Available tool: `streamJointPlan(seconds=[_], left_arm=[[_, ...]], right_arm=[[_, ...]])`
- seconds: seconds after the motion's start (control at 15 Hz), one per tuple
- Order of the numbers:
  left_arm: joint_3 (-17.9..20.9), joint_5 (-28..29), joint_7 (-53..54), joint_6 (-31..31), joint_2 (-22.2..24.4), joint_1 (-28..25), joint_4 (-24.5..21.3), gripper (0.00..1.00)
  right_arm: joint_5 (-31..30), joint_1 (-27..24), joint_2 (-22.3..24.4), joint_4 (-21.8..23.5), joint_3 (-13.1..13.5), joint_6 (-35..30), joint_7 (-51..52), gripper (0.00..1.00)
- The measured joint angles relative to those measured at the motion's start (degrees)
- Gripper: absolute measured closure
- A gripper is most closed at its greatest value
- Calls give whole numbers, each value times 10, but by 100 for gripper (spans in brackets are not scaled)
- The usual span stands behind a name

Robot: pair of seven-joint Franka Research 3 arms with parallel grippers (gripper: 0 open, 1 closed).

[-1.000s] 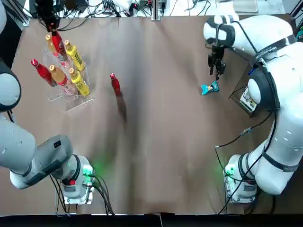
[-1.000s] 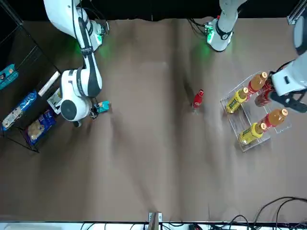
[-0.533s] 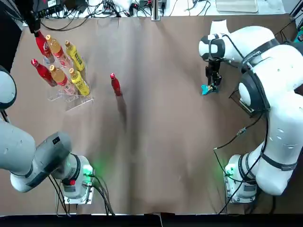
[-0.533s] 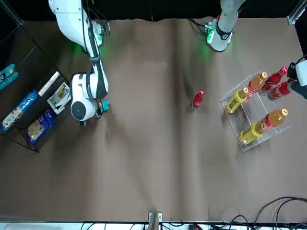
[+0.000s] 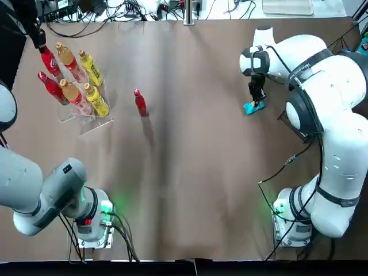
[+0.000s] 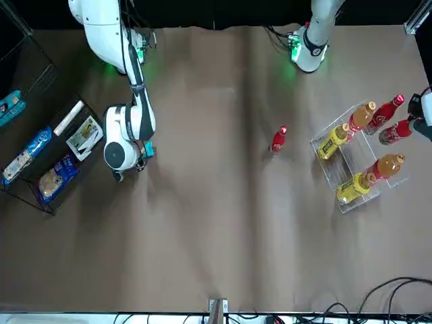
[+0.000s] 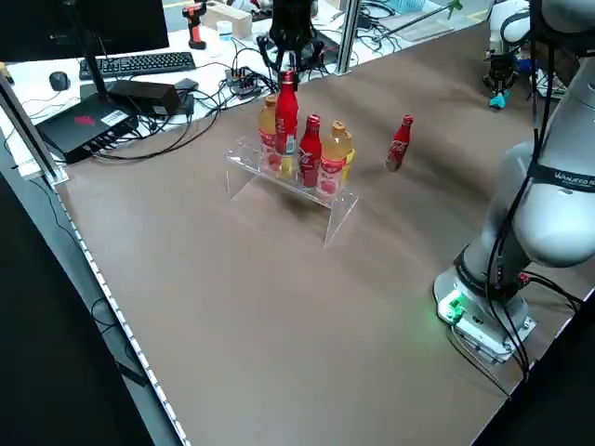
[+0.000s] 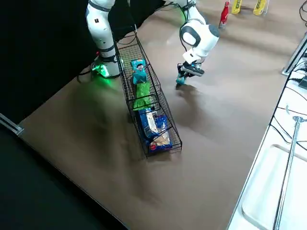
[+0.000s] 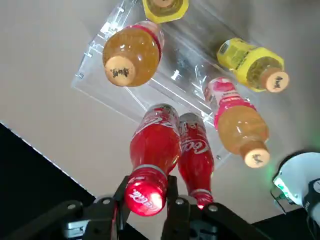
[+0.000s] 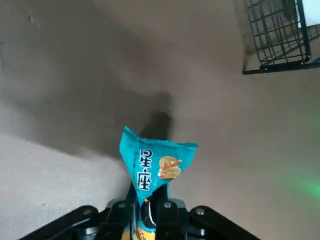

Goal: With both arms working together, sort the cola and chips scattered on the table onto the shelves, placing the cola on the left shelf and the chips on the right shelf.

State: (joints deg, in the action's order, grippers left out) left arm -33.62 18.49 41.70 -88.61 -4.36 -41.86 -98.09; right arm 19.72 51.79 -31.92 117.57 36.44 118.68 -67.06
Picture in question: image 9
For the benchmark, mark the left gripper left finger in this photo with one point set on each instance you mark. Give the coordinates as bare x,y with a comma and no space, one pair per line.
75,212

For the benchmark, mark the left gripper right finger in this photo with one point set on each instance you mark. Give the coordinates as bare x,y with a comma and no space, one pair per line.
180,225

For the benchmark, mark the red cola bottle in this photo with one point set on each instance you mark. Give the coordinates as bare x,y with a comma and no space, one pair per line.
195,160
152,140

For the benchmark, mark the clear acrylic bottle shelf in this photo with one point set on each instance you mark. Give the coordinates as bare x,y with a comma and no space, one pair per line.
175,50

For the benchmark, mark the orange juice bottle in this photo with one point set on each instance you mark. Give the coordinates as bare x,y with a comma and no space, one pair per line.
237,125
132,55

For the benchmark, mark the yellow label tea bottle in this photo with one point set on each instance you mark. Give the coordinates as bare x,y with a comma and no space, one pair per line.
165,10
250,65

